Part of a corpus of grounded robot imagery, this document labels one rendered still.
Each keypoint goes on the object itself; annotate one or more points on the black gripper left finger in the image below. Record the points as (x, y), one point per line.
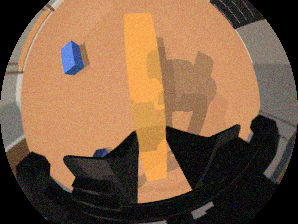
(119, 166)

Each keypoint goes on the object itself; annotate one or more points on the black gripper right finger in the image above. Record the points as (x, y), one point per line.
(195, 153)

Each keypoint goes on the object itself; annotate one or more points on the orange bar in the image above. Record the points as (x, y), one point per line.
(145, 86)

